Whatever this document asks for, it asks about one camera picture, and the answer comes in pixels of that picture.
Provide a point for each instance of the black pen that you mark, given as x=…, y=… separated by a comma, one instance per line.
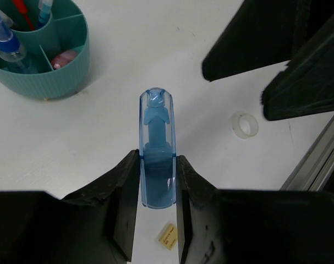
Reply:
x=7, y=20

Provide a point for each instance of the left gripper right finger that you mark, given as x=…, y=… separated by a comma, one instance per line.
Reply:
x=251, y=226

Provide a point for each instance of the blue eraser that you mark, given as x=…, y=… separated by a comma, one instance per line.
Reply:
x=157, y=149

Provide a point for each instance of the clear glue bottle blue cap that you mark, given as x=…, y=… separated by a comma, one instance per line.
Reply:
x=14, y=53

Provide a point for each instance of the teal round divided organizer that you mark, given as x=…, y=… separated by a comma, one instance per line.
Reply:
x=66, y=30

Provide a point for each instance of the aluminium rail frame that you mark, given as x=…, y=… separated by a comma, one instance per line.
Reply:
x=316, y=167

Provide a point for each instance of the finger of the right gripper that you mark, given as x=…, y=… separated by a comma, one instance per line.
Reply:
x=306, y=86
x=261, y=33

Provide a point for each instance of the clear tape roll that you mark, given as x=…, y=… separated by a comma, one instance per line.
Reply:
x=244, y=125

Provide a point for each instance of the small brown eraser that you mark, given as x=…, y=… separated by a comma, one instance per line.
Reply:
x=169, y=237

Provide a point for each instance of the red pen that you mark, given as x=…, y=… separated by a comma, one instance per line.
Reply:
x=22, y=9

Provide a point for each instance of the pink eraser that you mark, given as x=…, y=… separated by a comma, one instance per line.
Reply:
x=63, y=59

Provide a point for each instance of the blue clear pen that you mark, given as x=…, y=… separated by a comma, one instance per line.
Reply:
x=45, y=7

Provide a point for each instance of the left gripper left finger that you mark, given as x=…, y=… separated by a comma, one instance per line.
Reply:
x=94, y=224

